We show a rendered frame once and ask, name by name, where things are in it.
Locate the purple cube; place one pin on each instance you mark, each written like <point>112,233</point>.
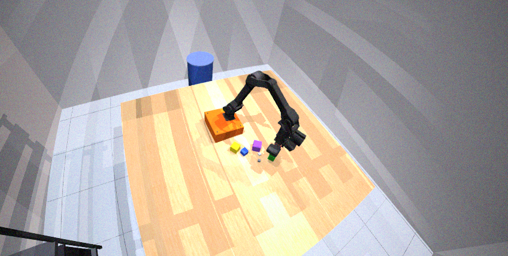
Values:
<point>256,146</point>

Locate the blue block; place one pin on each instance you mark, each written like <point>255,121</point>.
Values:
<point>244,151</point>

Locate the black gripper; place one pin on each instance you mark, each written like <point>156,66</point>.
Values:
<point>274,149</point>

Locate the yellow block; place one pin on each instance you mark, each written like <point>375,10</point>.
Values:
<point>235,147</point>

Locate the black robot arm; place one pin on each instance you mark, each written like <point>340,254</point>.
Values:
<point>289,117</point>

